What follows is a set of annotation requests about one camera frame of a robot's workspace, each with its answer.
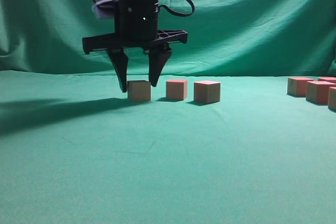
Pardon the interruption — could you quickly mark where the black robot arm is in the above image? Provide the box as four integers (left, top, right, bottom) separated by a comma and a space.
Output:
82, 0, 195, 92

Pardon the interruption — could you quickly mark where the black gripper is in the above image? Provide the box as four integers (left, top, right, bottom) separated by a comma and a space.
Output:
82, 1, 188, 93

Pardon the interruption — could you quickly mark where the pink cube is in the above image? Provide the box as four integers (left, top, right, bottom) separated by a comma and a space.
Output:
328, 87, 336, 111
306, 81, 335, 105
194, 80, 221, 104
287, 77, 314, 97
318, 77, 336, 83
166, 79, 188, 100
128, 80, 151, 102

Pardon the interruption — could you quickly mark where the green cloth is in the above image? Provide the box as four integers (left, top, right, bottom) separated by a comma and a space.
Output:
1, 0, 335, 223

